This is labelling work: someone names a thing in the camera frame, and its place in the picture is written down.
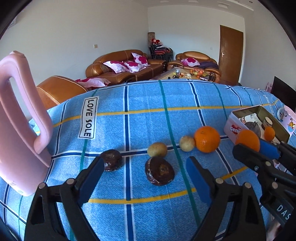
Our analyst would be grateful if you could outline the small orange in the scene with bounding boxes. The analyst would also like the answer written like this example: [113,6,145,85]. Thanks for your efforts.
[235,130,260,152]
[264,126,275,142]

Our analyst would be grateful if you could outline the large orange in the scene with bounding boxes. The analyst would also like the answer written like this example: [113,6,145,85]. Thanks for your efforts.
[194,126,220,153]

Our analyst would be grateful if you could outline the pale round fruit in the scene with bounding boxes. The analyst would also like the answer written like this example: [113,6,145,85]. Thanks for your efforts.
[179,136,195,152]

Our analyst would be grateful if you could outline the dark passion fruit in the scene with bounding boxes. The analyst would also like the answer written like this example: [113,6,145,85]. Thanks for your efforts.
[145,157,175,186]
[100,149,123,172]

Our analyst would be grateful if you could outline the yellow-green kiwi fruit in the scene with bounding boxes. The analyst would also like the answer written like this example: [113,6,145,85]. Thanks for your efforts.
[147,142,168,157]

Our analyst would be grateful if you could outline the person's right hand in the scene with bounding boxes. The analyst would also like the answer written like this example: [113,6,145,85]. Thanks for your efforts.
[266,219,281,241]

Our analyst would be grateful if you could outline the small orange in box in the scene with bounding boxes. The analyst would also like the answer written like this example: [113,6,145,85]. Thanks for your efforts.
[264,126,275,142]

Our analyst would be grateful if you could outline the dark mangosteen in box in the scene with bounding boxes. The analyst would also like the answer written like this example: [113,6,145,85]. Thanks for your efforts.
[245,121,261,138]

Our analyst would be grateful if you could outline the small jar in box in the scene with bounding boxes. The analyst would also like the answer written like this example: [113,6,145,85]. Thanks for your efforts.
[261,116,273,130]

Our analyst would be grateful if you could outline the pink biscuit tin box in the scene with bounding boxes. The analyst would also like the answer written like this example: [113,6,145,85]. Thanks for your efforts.
[224,105,290,144]

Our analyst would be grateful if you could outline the pink electric kettle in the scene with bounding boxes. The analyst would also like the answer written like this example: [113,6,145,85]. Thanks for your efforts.
[1,51,53,196]

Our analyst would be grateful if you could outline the brown wooden door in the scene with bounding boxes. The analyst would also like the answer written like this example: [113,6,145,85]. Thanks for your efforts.
[218,25,244,86]

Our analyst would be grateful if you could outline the blue plaid tablecloth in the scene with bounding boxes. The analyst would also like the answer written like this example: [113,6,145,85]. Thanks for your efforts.
[0,79,296,241]

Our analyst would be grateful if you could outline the brown leather armchair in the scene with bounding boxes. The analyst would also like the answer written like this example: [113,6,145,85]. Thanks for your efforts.
[167,51,221,83]

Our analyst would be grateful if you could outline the wooden coffee table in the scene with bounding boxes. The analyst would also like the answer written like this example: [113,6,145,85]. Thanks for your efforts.
[152,68,218,83]

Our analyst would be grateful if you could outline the stacked dark chairs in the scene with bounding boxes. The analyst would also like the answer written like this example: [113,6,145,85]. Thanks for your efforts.
[147,32,174,62]

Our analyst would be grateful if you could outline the pink white cushion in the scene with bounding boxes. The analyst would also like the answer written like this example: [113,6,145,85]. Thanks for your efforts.
[132,53,149,67]

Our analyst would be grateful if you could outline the brown leather three-seat sofa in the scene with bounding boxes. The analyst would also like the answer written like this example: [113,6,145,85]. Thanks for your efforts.
[85,49,167,85]

